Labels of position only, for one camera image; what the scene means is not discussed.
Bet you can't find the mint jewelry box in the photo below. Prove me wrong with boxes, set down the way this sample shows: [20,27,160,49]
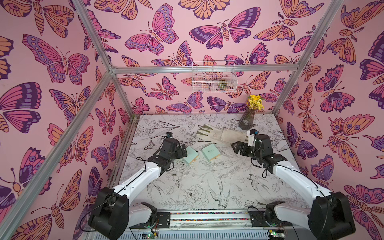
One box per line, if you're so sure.
[201,144,221,162]
[182,147,199,165]

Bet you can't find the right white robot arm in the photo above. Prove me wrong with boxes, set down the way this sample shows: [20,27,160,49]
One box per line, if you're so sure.
[222,130,356,240]

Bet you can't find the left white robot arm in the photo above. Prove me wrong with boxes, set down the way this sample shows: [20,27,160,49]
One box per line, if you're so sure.
[87,132,188,240]

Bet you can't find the dark glass vase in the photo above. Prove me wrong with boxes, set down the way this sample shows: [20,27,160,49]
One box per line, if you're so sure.
[239,108,256,131]

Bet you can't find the white work glove right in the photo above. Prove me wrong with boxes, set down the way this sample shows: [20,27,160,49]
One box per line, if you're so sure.
[220,129,255,146]

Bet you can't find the white work glove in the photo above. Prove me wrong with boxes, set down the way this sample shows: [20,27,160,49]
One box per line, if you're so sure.
[196,125,230,146]
[220,129,255,146]

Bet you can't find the white work glove left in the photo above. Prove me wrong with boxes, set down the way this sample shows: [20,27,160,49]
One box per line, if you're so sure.
[196,125,230,146]

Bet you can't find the yellow flowers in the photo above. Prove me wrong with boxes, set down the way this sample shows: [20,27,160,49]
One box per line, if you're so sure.
[246,95,265,111]

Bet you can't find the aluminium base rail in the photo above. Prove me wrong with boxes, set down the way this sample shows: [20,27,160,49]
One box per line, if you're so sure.
[119,208,316,240]

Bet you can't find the white wire basket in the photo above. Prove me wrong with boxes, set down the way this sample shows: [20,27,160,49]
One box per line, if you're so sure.
[191,64,238,94]

